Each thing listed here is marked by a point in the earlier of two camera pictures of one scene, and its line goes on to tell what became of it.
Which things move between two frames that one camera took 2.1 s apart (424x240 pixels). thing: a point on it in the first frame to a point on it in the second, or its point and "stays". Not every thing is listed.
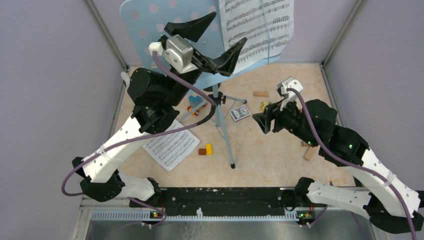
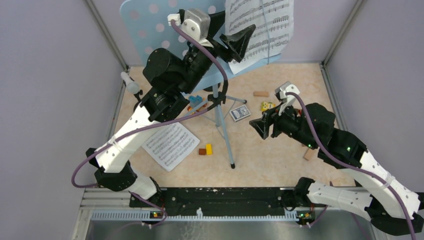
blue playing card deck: x=240 y=113 stays
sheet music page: x=170 y=149 stays
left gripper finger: x=226 y=63 to x=236 y=43
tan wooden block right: x=310 y=152 stays
